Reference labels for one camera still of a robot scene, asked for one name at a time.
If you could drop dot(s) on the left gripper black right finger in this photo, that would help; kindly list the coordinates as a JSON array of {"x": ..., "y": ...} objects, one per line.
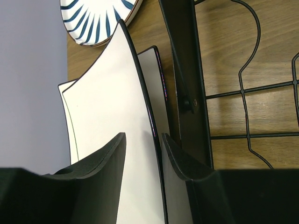
[{"x": 197, "y": 194}]

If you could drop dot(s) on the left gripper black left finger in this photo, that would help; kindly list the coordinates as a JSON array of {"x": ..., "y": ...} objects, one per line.
[{"x": 86, "y": 192}]

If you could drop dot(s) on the large white black-rimmed plate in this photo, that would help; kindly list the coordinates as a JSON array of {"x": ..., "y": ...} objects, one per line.
[{"x": 153, "y": 75}]

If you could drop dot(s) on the white blue striped plate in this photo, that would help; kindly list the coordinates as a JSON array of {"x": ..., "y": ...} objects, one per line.
[{"x": 91, "y": 22}]

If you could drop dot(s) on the black wire dish rack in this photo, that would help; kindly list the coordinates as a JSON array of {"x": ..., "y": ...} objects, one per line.
[{"x": 237, "y": 77}]

